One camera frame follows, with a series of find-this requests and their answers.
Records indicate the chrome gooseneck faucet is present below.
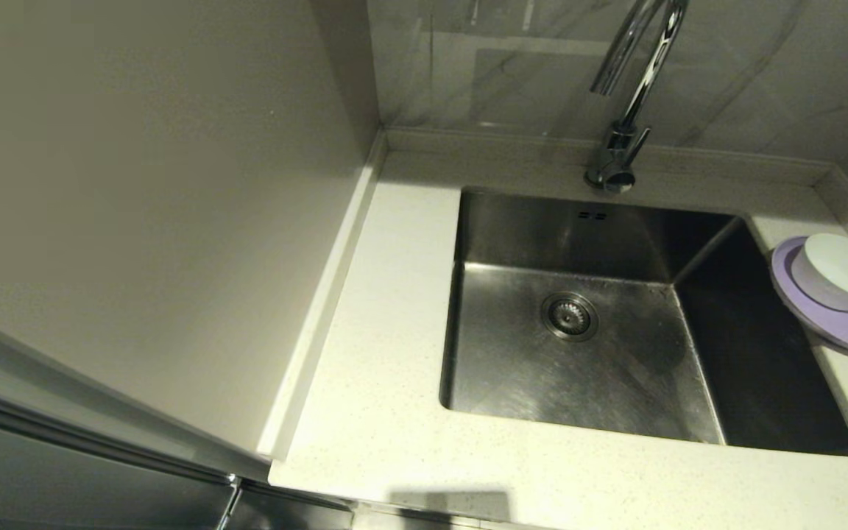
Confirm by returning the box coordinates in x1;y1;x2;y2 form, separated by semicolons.
584;0;690;195

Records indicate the white plastic bowl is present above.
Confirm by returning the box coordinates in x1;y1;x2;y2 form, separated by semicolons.
791;233;848;313

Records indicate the stainless steel sink basin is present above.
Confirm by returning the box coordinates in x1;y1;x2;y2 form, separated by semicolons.
439;185;848;457

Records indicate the round metal drain strainer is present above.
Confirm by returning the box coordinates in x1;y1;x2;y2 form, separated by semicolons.
540;292;600;342

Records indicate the beige cabinet side panel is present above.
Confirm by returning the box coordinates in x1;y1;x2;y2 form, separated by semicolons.
0;0;388;463

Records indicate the stainless steel appliance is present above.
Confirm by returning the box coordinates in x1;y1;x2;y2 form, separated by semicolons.
0;303;355;530

